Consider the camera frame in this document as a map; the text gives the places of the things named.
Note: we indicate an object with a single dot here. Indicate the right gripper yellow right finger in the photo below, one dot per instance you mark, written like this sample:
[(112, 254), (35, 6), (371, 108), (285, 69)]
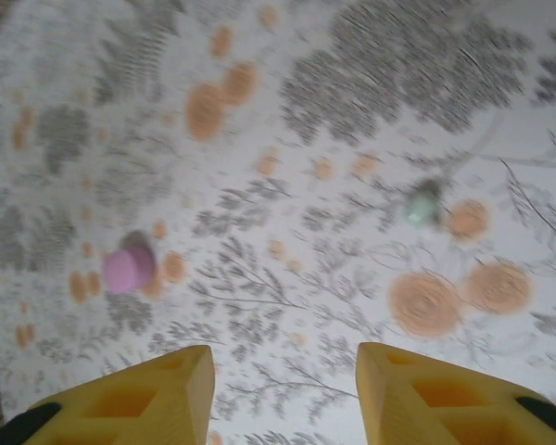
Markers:
[(389, 408)]

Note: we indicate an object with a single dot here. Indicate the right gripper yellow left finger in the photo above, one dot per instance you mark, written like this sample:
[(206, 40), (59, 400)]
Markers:
[(176, 408)]

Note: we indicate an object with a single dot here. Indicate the floral table mat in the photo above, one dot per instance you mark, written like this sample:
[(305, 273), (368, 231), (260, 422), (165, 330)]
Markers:
[(278, 185)]

